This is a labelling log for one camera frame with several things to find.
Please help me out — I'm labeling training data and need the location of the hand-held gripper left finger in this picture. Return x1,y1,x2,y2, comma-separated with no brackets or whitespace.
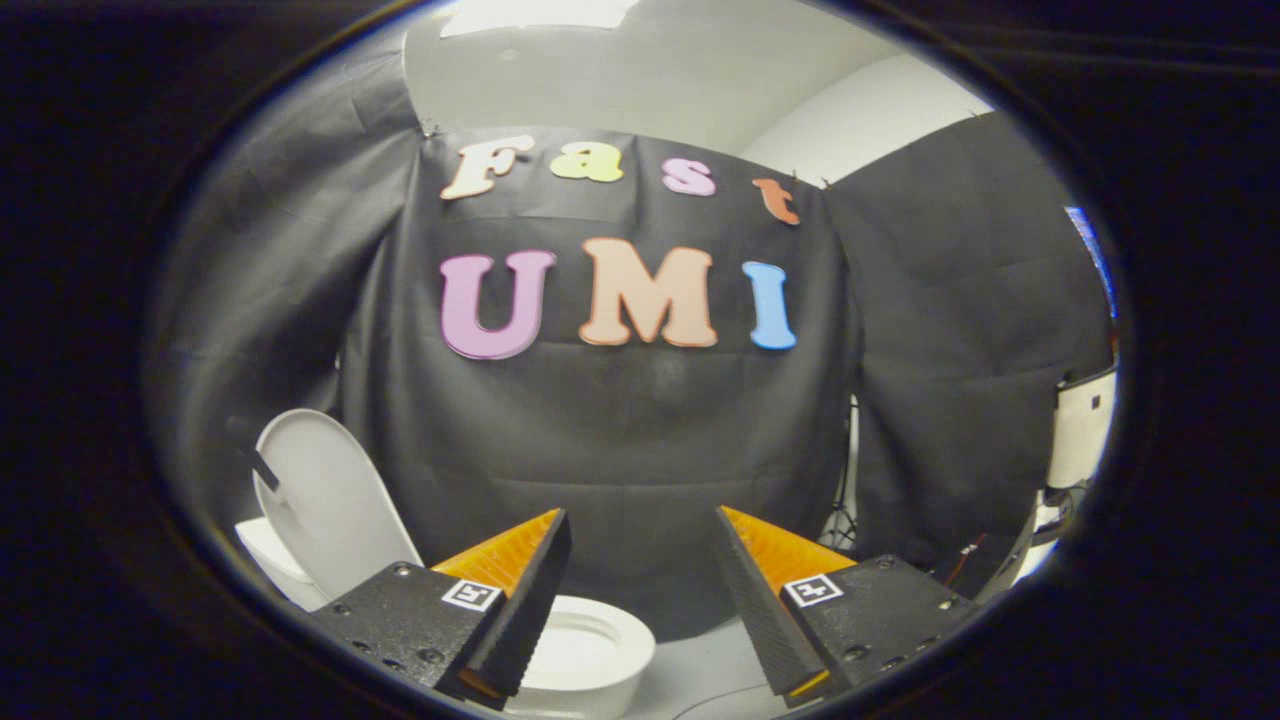
312,508,572,711

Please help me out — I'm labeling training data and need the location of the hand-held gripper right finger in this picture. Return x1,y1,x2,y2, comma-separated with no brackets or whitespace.
716,505,976,709

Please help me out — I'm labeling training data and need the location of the white toilet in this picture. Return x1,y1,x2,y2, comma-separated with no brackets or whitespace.
235,515,658,719

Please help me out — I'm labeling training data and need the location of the black tripod stand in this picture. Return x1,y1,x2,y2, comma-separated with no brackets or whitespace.
825,395,863,553

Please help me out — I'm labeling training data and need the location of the black backdrop cloth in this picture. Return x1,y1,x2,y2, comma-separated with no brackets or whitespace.
340,125,863,641

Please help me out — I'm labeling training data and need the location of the black flat box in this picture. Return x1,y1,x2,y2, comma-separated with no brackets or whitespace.
935,528,1036,603

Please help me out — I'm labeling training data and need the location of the blue lit screen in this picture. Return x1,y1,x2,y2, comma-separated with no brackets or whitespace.
1065,205,1118,321

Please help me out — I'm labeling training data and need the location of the thin red cable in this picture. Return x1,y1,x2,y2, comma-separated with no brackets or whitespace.
945,535,991,589

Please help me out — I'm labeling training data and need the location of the white machine with black cables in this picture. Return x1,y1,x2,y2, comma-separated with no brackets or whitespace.
1015,365,1119,586

